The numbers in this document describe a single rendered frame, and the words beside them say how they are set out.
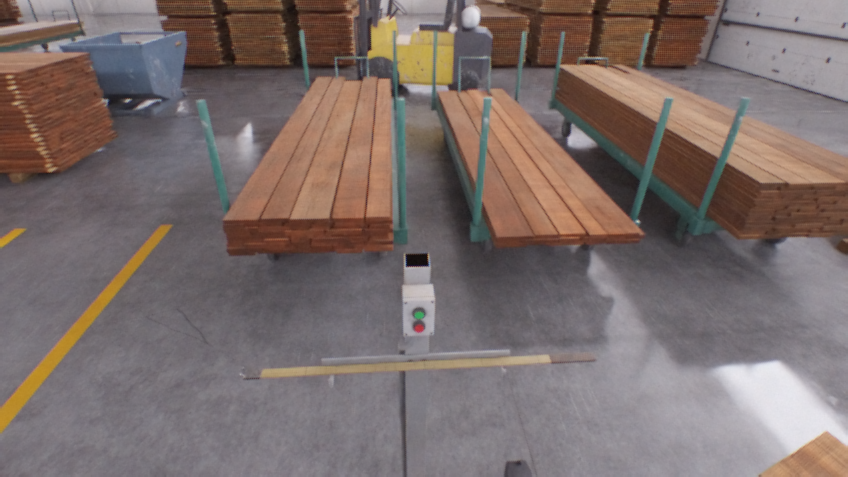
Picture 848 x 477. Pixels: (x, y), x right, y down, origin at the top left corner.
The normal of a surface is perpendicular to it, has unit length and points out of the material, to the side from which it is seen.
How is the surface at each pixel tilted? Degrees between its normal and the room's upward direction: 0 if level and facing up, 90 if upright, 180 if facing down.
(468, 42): 90
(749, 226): 90
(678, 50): 90
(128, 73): 90
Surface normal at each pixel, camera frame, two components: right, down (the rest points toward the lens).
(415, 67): -0.15, 0.49
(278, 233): 0.07, 0.50
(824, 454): 0.01, -0.87
